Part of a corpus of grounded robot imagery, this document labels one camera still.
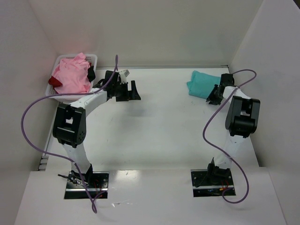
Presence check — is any teal t shirt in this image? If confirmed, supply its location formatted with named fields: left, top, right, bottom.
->
left=187, top=70, right=221, bottom=99

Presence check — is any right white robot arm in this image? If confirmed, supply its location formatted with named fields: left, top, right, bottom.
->
left=206, top=74, right=260, bottom=185

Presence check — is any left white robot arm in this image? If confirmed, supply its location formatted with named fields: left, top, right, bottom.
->
left=52, top=70, right=141, bottom=186

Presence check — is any black t shirt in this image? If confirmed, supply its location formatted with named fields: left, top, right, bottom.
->
left=87, top=66, right=96, bottom=83

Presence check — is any pink t shirt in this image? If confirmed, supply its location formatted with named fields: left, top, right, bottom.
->
left=51, top=52, right=91, bottom=94

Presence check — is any red t shirt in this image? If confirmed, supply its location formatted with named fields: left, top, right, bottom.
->
left=48, top=76, right=62, bottom=88

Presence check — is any white plastic basket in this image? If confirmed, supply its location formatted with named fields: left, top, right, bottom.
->
left=45, top=53, right=98, bottom=102

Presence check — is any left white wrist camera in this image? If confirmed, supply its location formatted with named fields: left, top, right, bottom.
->
left=119, top=69, right=130, bottom=84

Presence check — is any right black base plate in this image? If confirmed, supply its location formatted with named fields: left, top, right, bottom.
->
left=191, top=170, right=236, bottom=197

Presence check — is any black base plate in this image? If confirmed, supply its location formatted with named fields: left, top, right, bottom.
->
left=64, top=172, right=109, bottom=200
left=191, top=170, right=236, bottom=197

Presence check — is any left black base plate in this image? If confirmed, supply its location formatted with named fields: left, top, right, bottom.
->
left=64, top=172, right=109, bottom=200

